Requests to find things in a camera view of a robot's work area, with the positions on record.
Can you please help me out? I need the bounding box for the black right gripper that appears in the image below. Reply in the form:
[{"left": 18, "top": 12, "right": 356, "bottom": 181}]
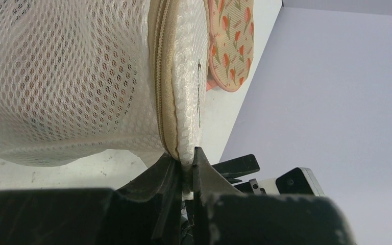
[{"left": 213, "top": 154, "right": 325, "bottom": 197}]

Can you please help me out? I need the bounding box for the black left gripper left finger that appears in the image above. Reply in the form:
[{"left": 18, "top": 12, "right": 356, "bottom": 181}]
[{"left": 0, "top": 155, "right": 181, "bottom": 244}]

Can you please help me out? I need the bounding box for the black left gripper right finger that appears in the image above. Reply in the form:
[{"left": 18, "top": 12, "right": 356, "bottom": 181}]
[{"left": 192, "top": 147, "right": 356, "bottom": 244}]

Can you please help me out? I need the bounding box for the white mesh laundry bag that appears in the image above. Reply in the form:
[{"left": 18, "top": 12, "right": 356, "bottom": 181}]
[{"left": 0, "top": 1, "right": 209, "bottom": 200}]

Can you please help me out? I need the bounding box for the carrot print bra case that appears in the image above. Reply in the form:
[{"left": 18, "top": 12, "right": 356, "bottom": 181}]
[{"left": 207, "top": 0, "right": 254, "bottom": 92}]

